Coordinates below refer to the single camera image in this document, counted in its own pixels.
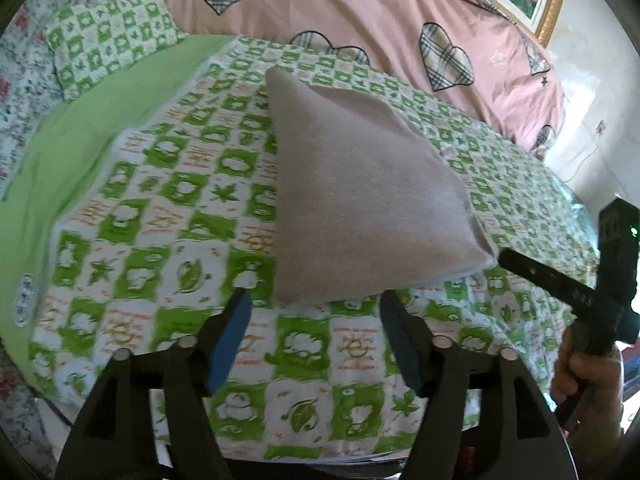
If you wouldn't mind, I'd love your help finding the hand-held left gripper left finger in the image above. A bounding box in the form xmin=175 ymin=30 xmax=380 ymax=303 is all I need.
xmin=54 ymin=287 xmax=254 ymax=480

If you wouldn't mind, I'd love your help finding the plain green bed sheet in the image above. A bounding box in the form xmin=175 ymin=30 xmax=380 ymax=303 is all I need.
xmin=0 ymin=34 xmax=237 ymax=392

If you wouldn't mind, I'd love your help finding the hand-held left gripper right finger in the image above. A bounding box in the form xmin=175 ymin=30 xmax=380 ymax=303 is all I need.
xmin=379 ymin=290 xmax=581 ymax=480

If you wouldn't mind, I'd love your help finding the pink quilt with plaid hearts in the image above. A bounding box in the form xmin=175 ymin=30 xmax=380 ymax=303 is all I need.
xmin=157 ymin=0 xmax=567 ymax=162

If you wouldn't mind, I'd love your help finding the person's right hand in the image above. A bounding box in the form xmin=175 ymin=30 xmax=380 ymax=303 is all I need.
xmin=550 ymin=327 xmax=626 ymax=442

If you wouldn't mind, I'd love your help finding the grey fleece garment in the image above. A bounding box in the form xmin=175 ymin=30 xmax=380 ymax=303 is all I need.
xmin=265 ymin=67 xmax=501 ymax=307

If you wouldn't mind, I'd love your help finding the floral bed sheet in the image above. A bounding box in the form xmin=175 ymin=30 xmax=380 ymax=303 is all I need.
xmin=0 ymin=0 xmax=167 ymax=480

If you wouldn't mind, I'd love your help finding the green checked printed quilt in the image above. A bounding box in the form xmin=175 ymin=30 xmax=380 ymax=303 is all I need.
xmin=27 ymin=35 xmax=602 ymax=463

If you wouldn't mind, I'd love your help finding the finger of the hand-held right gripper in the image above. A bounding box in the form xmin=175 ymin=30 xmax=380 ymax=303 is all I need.
xmin=497 ymin=247 xmax=602 ymax=322

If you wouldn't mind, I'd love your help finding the green checked pillow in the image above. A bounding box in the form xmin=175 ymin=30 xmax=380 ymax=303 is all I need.
xmin=42 ymin=0 xmax=189 ymax=102

